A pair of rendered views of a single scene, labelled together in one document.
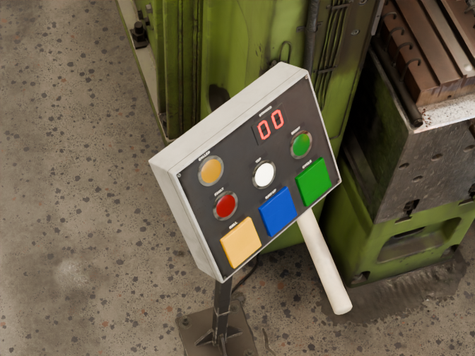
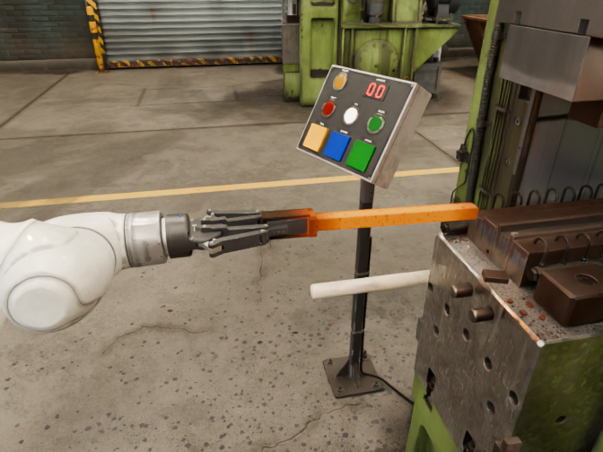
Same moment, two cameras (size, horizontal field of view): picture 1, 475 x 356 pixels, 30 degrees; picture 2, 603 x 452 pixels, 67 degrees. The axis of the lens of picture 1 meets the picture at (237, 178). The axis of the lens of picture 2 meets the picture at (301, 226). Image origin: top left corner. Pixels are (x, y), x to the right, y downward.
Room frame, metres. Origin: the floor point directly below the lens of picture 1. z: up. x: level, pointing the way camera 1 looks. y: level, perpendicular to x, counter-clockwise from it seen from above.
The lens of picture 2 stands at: (0.98, -1.35, 1.45)
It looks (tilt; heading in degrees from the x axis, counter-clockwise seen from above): 29 degrees down; 102
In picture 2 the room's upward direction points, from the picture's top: straight up
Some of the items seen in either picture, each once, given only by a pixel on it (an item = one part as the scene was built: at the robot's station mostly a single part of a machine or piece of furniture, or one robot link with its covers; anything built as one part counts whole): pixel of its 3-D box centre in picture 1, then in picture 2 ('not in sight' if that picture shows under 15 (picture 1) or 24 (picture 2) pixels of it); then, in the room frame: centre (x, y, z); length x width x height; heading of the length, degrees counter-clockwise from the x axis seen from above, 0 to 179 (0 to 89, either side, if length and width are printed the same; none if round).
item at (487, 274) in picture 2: not in sight; (494, 276); (1.20, -0.54, 0.92); 0.04 x 0.03 x 0.01; 3
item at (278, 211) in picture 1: (276, 210); (337, 146); (0.82, -0.08, 1.01); 0.07 x 0.05 x 0.07; 139
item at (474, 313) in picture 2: not in sight; (480, 314); (1.18, -0.60, 0.87); 0.04 x 0.03 x 0.03; 24
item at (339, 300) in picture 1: (310, 230); (381, 282); (0.98, -0.19, 0.62); 0.44 x 0.05 x 0.05; 24
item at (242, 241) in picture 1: (239, 241); (316, 137); (0.75, -0.02, 1.01); 0.07 x 0.05 x 0.07; 139
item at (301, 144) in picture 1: (300, 144); (375, 123); (0.93, -0.12, 1.09); 0.05 x 0.03 x 0.04; 114
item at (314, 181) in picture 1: (312, 181); (361, 156); (0.90, -0.15, 1.01); 0.07 x 0.05 x 0.07; 139
